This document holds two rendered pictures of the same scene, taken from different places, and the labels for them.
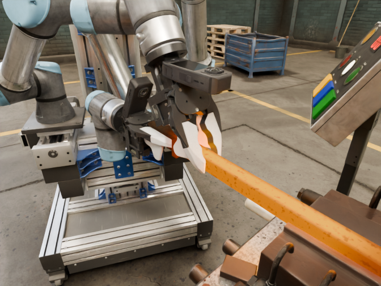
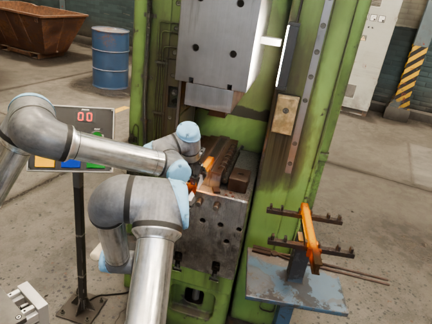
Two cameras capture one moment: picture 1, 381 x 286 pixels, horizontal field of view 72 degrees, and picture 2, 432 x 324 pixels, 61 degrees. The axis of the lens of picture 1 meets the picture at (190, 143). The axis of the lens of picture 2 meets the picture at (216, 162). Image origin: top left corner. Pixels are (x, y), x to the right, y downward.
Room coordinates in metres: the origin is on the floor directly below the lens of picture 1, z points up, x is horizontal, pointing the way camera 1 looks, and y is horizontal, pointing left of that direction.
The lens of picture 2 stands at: (1.13, 1.04, 1.74)
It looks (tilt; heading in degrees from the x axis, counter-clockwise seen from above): 26 degrees down; 232
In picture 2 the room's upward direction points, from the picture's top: 8 degrees clockwise
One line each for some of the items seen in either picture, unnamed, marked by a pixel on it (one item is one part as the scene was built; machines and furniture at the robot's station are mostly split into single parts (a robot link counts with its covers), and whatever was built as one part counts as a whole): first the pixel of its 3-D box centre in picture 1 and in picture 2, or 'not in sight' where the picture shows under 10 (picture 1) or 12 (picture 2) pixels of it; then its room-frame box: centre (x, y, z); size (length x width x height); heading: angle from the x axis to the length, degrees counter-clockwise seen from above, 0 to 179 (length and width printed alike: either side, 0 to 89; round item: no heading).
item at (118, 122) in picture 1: (138, 129); not in sight; (0.55, 0.12, 0.99); 0.12 x 0.08 x 0.09; 42
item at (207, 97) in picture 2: not in sight; (220, 87); (0.12, -0.30, 1.32); 0.42 x 0.20 x 0.10; 42
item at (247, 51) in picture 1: (253, 52); not in sight; (5.72, -1.31, 0.36); 1.20 x 0.80 x 0.72; 19
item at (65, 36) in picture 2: not in sight; (31, 30); (-0.34, -7.33, 0.43); 1.89 x 1.20 x 0.85; 121
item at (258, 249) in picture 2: not in sight; (319, 265); (-0.08, 0.33, 0.69); 0.60 x 0.04 x 0.01; 132
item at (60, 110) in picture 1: (53, 105); not in sight; (1.05, 0.58, 0.87); 0.15 x 0.15 x 0.10
